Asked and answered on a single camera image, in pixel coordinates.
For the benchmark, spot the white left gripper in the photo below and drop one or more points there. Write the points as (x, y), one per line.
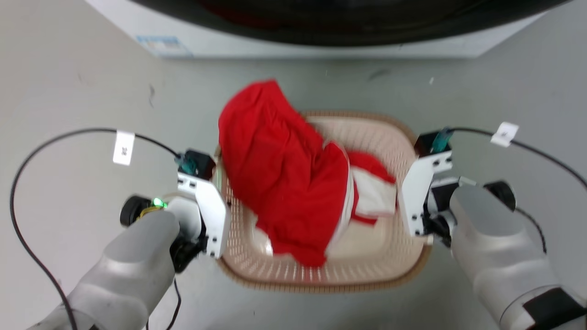
(211, 211)

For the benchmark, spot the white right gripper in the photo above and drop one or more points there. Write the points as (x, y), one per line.
(415, 192)

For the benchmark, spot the beige plastic laundry basket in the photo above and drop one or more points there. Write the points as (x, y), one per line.
(394, 151)

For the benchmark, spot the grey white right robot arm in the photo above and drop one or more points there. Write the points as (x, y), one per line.
(500, 247)

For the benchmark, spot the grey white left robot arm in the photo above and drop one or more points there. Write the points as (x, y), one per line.
(128, 270)

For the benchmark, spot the red and white garment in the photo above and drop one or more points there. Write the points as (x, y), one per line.
(373, 192)

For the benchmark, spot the large red garment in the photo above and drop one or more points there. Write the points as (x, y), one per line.
(275, 174)

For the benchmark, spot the blue white appliance label sticker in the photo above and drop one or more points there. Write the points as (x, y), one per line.
(163, 45)

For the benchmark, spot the black round washing machine door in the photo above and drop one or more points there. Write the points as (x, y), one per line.
(348, 32)

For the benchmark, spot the white washing machine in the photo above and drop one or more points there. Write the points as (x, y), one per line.
(284, 49)

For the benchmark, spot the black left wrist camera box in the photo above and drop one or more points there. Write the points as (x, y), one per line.
(198, 164)

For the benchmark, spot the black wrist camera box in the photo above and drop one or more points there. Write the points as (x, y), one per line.
(433, 141)
(198, 164)

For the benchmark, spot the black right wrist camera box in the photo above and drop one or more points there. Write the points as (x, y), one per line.
(433, 141)

